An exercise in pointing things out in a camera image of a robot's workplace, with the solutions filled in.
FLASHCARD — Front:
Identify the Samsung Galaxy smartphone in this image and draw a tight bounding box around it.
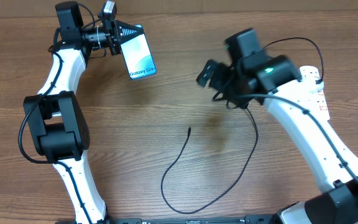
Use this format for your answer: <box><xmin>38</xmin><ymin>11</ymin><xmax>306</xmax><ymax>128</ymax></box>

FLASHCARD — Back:
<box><xmin>120</xmin><ymin>33</ymin><xmax>157</xmax><ymax>80</ymax></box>

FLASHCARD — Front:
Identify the black USB charging cable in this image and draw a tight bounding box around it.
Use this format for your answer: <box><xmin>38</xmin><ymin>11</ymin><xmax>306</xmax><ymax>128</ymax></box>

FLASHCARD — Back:
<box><xmin>160</xmin><ymin>37</ymin><xmax>325</xmax><ymax>215</ymax></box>

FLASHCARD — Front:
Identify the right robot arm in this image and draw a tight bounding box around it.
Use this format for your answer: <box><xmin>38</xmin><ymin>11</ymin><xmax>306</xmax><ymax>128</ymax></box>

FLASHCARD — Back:
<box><xmin>196</xmin><ymin>28</ymin><xmax>358</xmax><ymax>223</ymax></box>

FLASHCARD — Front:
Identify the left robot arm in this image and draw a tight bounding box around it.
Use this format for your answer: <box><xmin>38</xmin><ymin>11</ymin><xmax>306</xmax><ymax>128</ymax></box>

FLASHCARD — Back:
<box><xmin>18</xmin><ymin>1</ymin><xmax>157</xmax><ymax>223</ymax></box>

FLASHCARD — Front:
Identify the white charger plug adapter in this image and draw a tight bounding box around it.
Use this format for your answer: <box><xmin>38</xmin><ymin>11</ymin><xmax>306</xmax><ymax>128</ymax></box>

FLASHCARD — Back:
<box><xmin>303</xmin><ymin>77</ymin><xmax>324</xmax><ymax>93</ymax></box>

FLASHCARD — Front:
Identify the white power strip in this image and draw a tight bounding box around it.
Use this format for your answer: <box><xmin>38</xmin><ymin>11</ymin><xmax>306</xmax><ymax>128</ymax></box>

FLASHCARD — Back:
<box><xmin>299</xmin><ymin>65</ymin><xmax>330</xmax><ymax>121</ymax></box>

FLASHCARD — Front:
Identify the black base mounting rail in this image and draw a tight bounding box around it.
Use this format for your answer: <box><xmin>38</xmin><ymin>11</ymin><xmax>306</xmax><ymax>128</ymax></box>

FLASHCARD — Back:
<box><xmin>97</xmin><ymin>214</ymin><xmax>280</xmax><ymax>224</ymax></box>

